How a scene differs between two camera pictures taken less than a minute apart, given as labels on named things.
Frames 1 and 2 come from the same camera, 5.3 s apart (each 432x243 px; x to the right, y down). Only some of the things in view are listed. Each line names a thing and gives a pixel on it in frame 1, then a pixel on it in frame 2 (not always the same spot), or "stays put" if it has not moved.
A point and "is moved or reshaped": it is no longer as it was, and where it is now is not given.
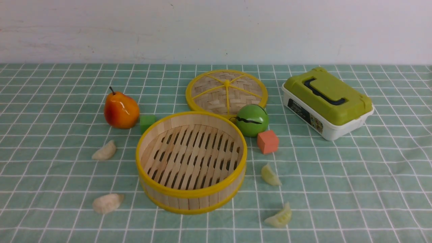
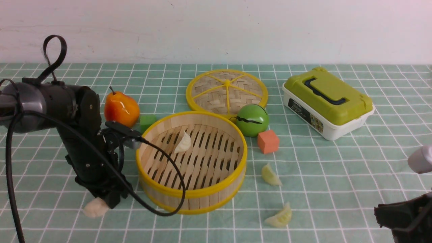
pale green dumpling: (269, 175) stays put
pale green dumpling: (282, 219) stays put
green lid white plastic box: (327, 105) stays put
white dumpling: (106, 152) is moved or reshaped
